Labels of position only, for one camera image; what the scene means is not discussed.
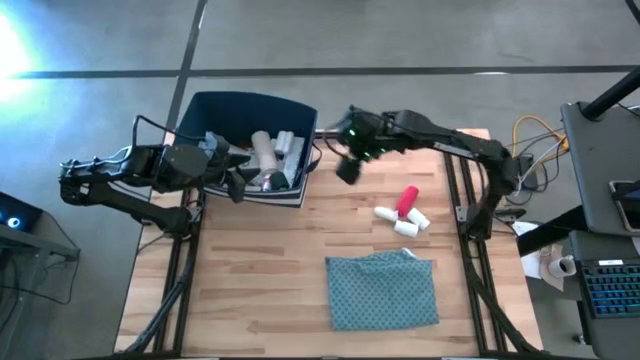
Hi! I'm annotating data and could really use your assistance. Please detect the printed sterile plastic pouch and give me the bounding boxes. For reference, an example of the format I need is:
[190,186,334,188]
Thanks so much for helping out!
[278,135,307,187]

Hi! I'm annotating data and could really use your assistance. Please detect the black desk bar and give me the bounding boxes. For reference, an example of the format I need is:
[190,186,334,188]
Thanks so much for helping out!
[516,204,591,257]

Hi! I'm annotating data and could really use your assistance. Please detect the backlit black keyboard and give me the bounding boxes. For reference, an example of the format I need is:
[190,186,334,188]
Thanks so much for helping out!
[579,258,640,320]

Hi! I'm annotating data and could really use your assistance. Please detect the black box with blue light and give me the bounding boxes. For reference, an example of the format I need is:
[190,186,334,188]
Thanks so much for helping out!
[0,191,44,234]

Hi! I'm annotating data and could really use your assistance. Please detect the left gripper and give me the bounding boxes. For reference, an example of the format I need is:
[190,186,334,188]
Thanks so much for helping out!
[199,130,256,204]

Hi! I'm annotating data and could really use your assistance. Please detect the black pole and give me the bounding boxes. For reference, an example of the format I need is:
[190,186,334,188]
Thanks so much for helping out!
[581,67,640,121]

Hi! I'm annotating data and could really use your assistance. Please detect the black power adapter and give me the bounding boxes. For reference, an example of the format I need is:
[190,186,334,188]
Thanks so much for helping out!
[517,152,540,191]

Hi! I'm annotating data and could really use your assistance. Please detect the white mug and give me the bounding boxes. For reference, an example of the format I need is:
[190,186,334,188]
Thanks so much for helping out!
[547,254,578,279]

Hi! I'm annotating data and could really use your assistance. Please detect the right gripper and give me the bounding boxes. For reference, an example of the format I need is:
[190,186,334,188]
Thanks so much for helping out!
[335,106,399,186]

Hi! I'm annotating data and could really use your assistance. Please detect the black tablet with silver edge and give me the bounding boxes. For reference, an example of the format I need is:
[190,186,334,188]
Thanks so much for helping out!
[608,179,640,234]

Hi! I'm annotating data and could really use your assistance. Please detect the white paper sheet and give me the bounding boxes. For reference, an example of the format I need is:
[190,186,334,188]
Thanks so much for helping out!
[519,243,566,292]

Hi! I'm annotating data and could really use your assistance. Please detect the red bandage roll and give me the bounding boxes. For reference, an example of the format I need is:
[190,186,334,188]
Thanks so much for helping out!
[395,185,420,218]

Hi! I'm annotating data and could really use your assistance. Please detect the blue star-patterned cloth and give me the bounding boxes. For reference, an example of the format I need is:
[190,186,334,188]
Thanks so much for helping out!
[324,248,440,332]

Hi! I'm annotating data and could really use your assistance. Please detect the dark blue plastic bin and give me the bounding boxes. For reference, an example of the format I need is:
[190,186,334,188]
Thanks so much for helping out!
[172,90,321,209]

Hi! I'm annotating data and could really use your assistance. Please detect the black aluminium rig frame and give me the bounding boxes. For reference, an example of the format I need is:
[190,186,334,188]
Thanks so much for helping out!
[114,128,544,359]

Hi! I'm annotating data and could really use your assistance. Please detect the black tape roll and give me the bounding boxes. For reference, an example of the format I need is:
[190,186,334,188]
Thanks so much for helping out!
[269,171,291,192]

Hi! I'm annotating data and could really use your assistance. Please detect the yellow and black cables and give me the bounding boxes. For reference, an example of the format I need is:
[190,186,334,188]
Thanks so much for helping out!
[509,114,570,182]

